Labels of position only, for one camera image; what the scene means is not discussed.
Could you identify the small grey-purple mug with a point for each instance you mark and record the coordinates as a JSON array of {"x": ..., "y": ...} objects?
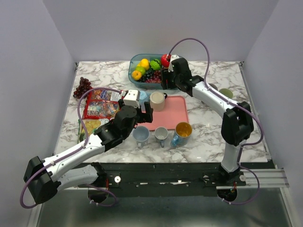
[{"x": 161, "y": 134}]

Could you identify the purple ceramic mug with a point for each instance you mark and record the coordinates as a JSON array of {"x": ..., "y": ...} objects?
[{"x": 213, "y": 86}]

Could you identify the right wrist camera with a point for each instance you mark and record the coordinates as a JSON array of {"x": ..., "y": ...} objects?
[{"x": 172, "y": 59}]

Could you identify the small orange toy fruit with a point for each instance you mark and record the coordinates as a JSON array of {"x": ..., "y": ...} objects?
[{"x": 136, "y": 75}]

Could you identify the light blue faceted mug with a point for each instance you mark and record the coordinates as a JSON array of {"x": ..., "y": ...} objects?
[{"x": 144, "y": 97}]

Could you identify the red toy apple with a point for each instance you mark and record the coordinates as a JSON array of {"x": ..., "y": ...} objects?
[{"x": 165, "y": 60}]

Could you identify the grey ceramic mug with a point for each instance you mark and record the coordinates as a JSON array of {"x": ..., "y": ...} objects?
[{"x": 141, "y": 135}]

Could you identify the dark grapes in container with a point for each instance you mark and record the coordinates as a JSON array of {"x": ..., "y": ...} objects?
[{"x": 151, "y": 76}]

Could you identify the green toy watermelon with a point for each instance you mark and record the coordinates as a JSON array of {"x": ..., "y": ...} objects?
[{"x": 155, "y": 64}]

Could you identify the cream ceramic mug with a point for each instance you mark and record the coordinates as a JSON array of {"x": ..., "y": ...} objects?
[{"x": 157, "y": 100}]

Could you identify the Chuba cassava chips bag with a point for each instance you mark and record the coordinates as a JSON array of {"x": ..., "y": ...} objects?
[{"x": 91, "y": 125}]

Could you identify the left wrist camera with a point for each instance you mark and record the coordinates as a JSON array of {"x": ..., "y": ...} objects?
[{"x": 131, "y": 98}]

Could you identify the colourful candy bag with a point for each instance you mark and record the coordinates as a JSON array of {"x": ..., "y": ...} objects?
[{"x": 102, "y": 104}]

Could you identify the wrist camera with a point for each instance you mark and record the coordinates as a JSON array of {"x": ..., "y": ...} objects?
[
  {"x": 172, "y": 59},
  {"x": 131, "y": 98}
]

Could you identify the pink plastic tray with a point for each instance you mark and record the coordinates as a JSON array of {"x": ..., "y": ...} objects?
[{"x": 174, "y": 112}]

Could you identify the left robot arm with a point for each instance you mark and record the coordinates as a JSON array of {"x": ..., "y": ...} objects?
[{"x": 42, "y": 176}]

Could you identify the red grape bunch on table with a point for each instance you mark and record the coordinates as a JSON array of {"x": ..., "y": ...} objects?
[{"x": 83, "y": 87}]

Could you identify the teal plastic fruit container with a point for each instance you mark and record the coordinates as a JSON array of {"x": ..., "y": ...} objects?
[{"x": 132, "y": 66}]

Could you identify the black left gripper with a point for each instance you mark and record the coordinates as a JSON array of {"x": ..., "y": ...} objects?
[{"x": 147, "y": 117}]

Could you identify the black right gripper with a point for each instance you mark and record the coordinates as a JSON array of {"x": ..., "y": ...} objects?
[{"x": 165, "y": 75}]

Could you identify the yellow toy lemon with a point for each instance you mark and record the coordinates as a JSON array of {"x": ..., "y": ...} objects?
[{"x": 144, "y": 63}]

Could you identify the green toy lime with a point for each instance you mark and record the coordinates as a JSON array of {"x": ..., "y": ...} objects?
[{"x": 141, "y": 69}]

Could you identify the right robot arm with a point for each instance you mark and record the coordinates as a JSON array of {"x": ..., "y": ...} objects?
[{"x": 237, "y": 124}]

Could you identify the green ceramic mug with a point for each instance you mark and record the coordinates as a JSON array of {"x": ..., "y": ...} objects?
[{"x": 226, "y": 92}]

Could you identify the blue-bottom beige mug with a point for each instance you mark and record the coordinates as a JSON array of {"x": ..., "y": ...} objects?
[{"x": 182, "y": 134}]

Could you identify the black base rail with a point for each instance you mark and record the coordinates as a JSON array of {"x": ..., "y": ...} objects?
[{"x": 150, "y": 171}]

